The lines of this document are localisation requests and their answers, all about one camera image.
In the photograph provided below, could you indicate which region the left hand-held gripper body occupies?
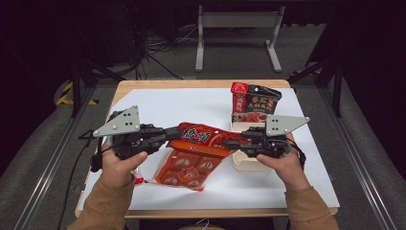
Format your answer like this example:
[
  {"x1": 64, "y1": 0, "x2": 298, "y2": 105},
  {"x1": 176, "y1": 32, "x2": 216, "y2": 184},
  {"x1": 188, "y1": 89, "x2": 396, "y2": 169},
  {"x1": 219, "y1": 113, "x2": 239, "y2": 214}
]
[{"x1": 92, "y1": 104, "x2": 167, "y2": 161}]

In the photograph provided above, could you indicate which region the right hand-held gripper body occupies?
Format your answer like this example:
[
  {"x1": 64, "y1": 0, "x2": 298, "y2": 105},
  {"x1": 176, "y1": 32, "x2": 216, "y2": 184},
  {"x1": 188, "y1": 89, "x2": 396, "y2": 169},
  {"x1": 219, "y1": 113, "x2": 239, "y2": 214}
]
[{"x1": 240, "y1": 114, "x2": 310, "y2": 159}]

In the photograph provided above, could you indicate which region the white plastic storage box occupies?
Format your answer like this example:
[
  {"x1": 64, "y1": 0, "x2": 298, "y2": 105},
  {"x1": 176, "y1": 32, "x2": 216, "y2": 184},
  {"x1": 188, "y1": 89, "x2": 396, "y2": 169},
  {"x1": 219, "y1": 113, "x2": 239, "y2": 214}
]
[{"x1": 230, "y1": 111, "x2": 290, "y2": 173}]

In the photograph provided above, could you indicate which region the black and red seasoning packet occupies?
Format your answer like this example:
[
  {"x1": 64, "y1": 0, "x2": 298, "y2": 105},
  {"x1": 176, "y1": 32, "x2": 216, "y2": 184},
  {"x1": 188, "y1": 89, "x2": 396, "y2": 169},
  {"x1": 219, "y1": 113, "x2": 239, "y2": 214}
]
[{"x1": 230, "y1": 81, "x2": 283, "y2": 124}]

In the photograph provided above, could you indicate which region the large orange seasoning packet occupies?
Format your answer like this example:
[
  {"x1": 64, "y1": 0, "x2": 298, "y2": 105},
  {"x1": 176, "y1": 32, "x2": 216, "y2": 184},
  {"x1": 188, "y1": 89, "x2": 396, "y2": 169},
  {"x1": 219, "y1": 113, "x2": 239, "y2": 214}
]
[{"x1": 154, "y1": 121, "x2": 249, "y2": 193}]

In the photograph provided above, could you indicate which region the person's right hand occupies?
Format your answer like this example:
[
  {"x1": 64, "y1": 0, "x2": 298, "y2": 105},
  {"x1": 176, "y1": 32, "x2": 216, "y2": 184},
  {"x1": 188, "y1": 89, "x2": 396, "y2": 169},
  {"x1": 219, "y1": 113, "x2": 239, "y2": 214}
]
[{"x1": 256, "y1": 133, "x2": 311, "y2": 193}]

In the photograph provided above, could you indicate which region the person's left hand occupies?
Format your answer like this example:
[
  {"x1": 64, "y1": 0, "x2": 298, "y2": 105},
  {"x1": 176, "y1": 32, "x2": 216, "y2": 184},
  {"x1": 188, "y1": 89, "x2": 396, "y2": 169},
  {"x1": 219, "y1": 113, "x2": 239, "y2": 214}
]
[{"x1": 100, "y1": 142, "x2": 148, "y2": 190}]

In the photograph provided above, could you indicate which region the white table mat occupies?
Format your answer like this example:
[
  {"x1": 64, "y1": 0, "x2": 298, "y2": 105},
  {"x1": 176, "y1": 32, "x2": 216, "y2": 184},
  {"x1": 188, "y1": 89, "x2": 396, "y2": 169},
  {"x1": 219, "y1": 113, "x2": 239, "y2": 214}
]
[{"x1": 78, "y1": 87, "x2": 341, "y2": 211}]

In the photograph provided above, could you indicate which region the small red clear packet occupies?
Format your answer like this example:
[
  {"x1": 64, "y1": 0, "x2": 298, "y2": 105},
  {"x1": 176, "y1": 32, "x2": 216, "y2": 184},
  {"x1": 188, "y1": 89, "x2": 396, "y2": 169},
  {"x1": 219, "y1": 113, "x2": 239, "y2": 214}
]
[{"x1": 131, "y1": 168, "x2": 151, "y2": 186}]

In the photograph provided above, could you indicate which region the black tripod stand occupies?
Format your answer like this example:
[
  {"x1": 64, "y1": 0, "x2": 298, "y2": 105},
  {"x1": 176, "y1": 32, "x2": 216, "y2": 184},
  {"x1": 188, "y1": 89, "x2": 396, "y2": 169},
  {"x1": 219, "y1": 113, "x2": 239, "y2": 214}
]
[
  {"x1": 68, "y1": 56, "x2": 126, "y2": 119},
  {"x1": 286, "y1": 47, "x2": 345, "y2": 118}
]

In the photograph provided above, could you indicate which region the grey metal stand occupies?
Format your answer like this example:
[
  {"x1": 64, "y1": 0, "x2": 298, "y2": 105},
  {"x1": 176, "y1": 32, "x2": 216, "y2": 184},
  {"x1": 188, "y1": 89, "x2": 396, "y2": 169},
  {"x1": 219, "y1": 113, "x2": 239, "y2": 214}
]
[{"x1": 194, "y1": 4, "x2": 286, "y2": 73}]

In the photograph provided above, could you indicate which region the right hand-held gripper cable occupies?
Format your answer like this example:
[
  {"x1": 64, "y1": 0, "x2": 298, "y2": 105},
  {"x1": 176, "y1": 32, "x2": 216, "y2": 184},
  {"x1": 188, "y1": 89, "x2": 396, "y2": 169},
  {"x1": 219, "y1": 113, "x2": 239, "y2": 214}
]
[{"x1": 286, "y1": 138, "x2": 307, "y2": 172}]

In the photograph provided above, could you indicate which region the hand-held gripper cable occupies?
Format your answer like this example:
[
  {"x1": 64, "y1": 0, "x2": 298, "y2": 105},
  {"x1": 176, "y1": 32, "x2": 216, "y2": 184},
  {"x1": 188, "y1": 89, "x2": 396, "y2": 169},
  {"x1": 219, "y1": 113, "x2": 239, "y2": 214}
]
[
  {"x1": 286, "y1": 138, "x2": 307, "y2": 172},
  {"x1": 56, "y1": 128, "x2": 104, "y2": 224}
]

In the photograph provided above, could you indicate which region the left hand-held gripper cable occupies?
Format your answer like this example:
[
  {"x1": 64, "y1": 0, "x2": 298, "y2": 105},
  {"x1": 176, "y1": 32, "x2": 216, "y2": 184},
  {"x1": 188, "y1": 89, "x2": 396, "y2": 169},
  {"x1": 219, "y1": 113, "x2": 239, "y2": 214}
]
[{"x1": 56, "y1": 128, "x2": 104, "y2": 224}]

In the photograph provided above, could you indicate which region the white clothing cord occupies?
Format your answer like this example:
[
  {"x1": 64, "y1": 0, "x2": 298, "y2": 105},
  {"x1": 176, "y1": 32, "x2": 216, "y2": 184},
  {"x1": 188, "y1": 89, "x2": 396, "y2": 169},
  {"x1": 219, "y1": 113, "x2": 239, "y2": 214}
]
[{"x1": 191, "y1": 218, "x2": 210, "y2": 230}]

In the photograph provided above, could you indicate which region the bundle of black cables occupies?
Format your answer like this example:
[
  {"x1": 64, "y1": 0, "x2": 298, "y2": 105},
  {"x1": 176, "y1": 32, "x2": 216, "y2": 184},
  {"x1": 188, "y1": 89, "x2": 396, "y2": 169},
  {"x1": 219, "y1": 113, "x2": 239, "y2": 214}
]
[{"x1": 125, "y1": 18, "x2": 200, "y2": 81}]

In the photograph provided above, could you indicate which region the aluminium rail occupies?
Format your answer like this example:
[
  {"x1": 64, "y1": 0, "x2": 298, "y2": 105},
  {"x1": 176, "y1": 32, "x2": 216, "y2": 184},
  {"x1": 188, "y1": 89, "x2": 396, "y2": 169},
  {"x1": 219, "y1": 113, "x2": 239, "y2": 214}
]
[
  {"x1": 319, "y1": 85, "x2": 397, "y2": 230},
  {"x1": 12, "y1": 87, "x2": 97, "y2": 230}
]

